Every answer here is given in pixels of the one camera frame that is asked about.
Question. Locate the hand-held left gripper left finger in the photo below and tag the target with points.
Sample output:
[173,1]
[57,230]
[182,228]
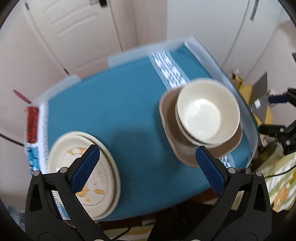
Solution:
[85,171]

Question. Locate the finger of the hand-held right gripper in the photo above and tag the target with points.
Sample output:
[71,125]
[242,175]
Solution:
[272,129]
[277,99]

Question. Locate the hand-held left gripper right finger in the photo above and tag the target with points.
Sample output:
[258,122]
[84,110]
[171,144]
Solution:
[210,171]

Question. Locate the cream cartoon print plate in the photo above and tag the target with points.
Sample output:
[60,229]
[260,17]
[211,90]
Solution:
[101,176]

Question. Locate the beige square plate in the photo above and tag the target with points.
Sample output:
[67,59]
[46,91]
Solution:
[185,153]

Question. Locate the large white plate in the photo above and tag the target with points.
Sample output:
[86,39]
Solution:
[115,183]
[101,216]

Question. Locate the small white bowl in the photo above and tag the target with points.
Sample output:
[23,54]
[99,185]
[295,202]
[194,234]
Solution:
[187,135]

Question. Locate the cream cartoon print bowl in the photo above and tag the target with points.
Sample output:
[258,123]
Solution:
[208,111]

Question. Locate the floral printed blanket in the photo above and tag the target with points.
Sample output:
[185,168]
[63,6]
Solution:
[282,197]

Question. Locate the blue tablecloth with white border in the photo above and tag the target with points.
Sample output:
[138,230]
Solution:
[127,115]

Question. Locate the colourful printed packet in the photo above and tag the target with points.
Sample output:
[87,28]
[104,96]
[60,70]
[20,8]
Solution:
[32,125]

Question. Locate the translucent plastic table cover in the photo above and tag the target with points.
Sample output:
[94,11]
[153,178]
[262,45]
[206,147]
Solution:
[200,47]

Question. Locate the pink stick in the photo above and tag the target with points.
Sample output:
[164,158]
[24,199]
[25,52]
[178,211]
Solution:
[20,95]

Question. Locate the white wardrobe door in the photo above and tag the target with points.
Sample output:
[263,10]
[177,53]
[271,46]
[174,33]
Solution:
[208,18]

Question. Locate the white panelled door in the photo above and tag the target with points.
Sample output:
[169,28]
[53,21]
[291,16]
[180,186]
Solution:
[76,27]

